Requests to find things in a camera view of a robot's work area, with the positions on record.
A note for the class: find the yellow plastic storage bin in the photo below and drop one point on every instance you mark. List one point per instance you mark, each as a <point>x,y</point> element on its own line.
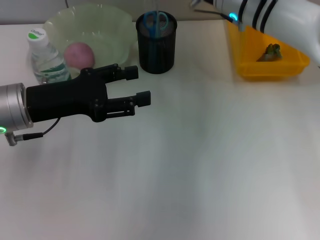
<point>265,70</point>

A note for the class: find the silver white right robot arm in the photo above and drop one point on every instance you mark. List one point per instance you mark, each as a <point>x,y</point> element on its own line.
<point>282,17</point>

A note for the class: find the black mesh pen holder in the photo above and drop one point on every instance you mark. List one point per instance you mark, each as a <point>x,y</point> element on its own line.
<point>156,60</point>

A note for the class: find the clear green-label water bottle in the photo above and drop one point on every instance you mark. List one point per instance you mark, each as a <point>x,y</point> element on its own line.
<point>47,65</point>

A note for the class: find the green plastic wrapper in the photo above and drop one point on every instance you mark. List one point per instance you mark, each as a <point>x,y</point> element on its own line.
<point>271,53</point>

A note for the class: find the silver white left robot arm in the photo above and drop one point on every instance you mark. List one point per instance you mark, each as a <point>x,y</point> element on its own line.
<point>12,107</point>

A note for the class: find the pink peach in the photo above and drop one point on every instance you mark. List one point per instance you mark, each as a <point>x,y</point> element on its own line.
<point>80,56</point>

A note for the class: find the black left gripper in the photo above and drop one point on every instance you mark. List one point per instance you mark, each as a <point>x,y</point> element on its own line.
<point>65,100</point>

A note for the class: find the light blue scissors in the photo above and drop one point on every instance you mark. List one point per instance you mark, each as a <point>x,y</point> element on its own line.
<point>156,23</point>

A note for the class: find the translucent green fruit bowl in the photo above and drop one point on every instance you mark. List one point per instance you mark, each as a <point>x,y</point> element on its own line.
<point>110,42</point>

